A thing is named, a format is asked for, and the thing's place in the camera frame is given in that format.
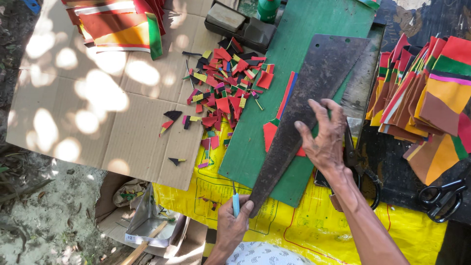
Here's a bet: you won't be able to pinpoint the person's left hand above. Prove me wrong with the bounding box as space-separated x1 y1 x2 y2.
216 194 255 255

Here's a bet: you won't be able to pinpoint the person's right hand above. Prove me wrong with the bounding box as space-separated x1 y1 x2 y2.
294 99 349 178

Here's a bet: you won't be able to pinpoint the blue handled cutter knife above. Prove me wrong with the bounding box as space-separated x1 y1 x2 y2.
232 181 240 218

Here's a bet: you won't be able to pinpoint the rusty metal saw blade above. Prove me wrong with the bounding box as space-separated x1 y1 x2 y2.
248 34 371 218

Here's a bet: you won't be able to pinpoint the large black iron scissors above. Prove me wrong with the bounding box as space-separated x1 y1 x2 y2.
343 123 383 211

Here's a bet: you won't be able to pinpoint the person's white patterned clothing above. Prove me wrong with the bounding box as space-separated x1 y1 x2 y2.
226 241 314 265

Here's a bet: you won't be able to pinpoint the red multicoloured fabric strip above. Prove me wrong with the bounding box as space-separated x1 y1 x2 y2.
263 71 307 157

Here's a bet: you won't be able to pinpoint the grey wooden plank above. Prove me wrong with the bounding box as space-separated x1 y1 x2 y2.
339 22 386 137

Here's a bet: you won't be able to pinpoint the dark wooden board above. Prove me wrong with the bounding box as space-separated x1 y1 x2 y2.
353 0 471 226

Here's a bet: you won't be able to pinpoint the yellow plastic sack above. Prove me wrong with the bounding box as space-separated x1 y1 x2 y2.
153 121 448 265

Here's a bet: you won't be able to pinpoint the silver metal tin tray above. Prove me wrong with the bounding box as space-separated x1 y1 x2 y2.
125 184 185 248

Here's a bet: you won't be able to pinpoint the wooden stick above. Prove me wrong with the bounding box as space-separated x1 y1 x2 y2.
119 220 169 265

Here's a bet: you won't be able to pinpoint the crumpled paper bag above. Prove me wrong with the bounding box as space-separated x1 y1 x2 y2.
112 178 150 209

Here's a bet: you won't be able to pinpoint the green wooden board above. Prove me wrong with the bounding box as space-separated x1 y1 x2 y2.
218 0 376 208

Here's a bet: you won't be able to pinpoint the heap of cut fabric pieces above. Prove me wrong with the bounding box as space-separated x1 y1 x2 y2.
365 34 471 186

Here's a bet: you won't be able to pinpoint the pile of coloured fabric scraps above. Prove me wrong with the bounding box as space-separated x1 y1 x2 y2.
159 37 276 169

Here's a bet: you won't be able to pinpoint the open cardboard box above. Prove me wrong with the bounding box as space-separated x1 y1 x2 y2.
94 171 209 265

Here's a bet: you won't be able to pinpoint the dark sharpening stone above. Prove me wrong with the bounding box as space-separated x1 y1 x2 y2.
244 16 276 47

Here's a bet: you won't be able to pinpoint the black metal tray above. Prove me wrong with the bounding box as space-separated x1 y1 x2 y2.
204 0 277 53

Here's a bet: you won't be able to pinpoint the green plastic bottle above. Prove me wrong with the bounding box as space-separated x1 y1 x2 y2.
257 0 282 23

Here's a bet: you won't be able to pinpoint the grey sharpening stone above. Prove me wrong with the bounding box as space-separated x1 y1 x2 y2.
206 3 246 33

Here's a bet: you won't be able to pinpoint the brown cardboard sheet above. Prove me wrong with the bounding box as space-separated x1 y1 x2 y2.
6 0 240 191

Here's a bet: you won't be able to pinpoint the stack of large fabric sheets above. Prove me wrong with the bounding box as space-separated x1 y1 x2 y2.
61 0 166 60

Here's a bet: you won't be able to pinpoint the blue plastic object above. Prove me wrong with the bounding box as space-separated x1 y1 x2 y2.
22 0 41 15

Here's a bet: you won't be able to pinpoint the black handled scissors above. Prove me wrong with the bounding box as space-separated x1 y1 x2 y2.
418 178 470 224

